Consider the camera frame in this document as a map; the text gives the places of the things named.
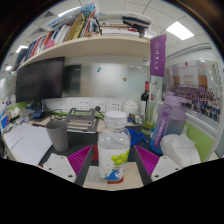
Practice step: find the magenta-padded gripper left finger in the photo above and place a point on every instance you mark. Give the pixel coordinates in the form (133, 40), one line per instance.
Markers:
(78, 161)

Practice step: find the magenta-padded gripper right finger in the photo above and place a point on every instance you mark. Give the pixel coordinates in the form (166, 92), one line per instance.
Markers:
(148, 161)

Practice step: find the clear plastic drink bottle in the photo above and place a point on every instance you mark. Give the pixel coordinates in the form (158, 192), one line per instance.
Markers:
(113, 146)

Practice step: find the large lilac water bottle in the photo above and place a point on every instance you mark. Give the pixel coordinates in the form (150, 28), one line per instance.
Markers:
(173, 120)

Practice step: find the black red-edged desk mat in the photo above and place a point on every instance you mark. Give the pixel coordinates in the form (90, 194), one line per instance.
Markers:
(80, 140)

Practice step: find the grey cup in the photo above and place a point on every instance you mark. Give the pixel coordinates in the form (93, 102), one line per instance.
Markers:
(58, 136)

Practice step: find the tall clear glass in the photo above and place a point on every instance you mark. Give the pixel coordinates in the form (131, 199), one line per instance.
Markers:
(149, 128)

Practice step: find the dark rectangular pad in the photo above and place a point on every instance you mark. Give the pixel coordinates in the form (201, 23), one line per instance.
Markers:
(135, 127)

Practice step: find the grey metal laptop stand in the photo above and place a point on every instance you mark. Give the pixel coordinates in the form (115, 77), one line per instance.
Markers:
(80, 120)

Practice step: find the white paper sheets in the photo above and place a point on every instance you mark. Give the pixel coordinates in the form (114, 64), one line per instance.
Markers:
(30, 143)

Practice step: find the white lidded jar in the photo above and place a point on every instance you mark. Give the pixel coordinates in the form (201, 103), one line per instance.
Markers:
(130, 108)

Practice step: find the dark wine bottle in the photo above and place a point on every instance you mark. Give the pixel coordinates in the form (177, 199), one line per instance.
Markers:
(145, 96)

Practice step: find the group photo poster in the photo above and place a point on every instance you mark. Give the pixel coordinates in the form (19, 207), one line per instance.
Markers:
(196, 93)

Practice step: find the black computer monitor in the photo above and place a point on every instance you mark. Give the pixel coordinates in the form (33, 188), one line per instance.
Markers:
(40, 80)

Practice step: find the purple hanging banner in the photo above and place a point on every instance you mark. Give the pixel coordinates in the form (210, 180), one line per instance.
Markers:
(158, 56)

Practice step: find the white wall sockets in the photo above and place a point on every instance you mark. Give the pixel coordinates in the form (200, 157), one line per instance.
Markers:
(83, 104)

